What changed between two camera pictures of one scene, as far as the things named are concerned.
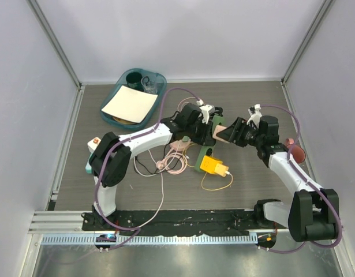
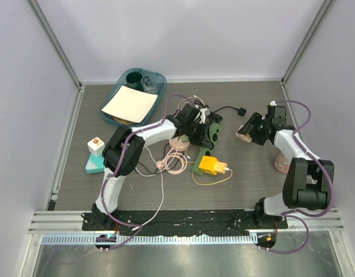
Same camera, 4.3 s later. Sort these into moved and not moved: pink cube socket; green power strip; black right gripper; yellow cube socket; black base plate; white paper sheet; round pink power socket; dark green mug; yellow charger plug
Moved: yellow charger plug; pink cube socket; black right gripper
Not moved: white paper sheet; yellow cube socket; round pink power socket; dark green mug; black base plate; green power strip
